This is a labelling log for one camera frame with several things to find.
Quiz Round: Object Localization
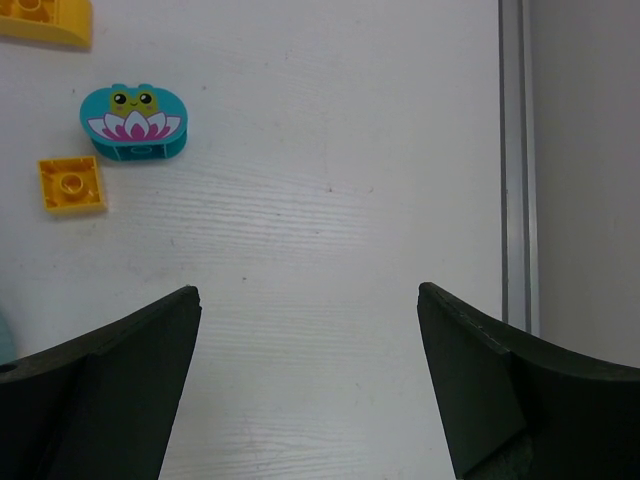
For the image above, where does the yellow curved lego brick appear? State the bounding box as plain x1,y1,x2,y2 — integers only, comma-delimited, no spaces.
1,0,93,50

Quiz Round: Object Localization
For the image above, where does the teal frog lotus lego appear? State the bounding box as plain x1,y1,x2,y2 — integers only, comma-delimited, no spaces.
79,84,188,162

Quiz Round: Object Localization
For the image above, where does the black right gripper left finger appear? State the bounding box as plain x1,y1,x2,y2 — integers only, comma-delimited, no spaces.
1,286,202,479

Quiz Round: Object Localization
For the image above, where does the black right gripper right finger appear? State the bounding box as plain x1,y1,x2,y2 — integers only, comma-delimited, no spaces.
417,282,639,479

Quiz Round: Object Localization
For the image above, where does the teal round divided container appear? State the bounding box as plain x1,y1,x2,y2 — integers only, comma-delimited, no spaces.
0,311,17,364

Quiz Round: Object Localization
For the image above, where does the aluminium rail at right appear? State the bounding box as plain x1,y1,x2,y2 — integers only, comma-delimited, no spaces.
498,0,540,336

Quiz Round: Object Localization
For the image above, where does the yellow square lego brick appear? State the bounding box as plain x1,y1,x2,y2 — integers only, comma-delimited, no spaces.
38,156,107,216

